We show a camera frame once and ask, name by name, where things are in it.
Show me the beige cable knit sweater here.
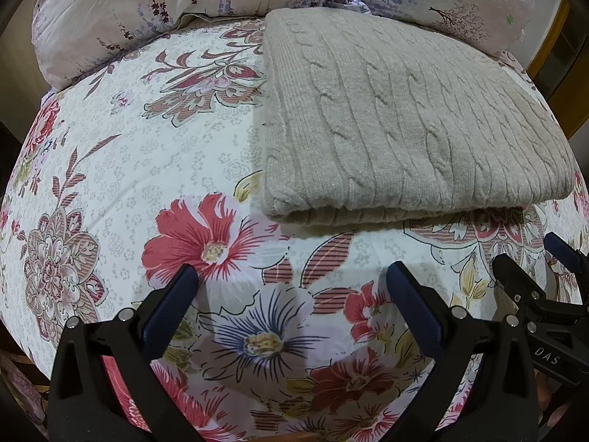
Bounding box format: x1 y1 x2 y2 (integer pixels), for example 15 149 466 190
260 7 579 229

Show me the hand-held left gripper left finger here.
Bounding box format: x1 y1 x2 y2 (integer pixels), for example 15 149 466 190
48 264 199 442

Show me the pink floral pillow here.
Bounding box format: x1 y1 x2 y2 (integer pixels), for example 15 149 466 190
31 0 200 91

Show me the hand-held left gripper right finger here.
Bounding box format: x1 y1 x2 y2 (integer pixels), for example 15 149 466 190
385 260 539 442

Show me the yellow wooden bed frame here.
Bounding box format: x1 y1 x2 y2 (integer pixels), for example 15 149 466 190
526 0 589 140

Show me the floral bed sheet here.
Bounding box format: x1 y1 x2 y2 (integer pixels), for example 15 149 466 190
0 13 589 442

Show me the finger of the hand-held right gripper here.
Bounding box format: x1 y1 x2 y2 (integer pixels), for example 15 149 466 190
492 253 560 321
544 232 589 274

